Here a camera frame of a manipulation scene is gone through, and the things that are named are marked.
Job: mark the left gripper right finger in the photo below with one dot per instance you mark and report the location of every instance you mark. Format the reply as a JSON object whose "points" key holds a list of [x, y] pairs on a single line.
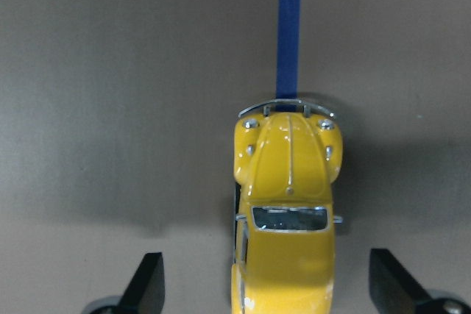
{"points": [[393, 290]]}

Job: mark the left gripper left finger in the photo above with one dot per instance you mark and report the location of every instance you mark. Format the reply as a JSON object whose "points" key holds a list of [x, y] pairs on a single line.
{"points": [[144, 293]]}

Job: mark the yellow toy beetle car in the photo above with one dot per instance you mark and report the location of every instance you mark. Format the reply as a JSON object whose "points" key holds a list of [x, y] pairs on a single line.
{"points": [[287, 155]]}

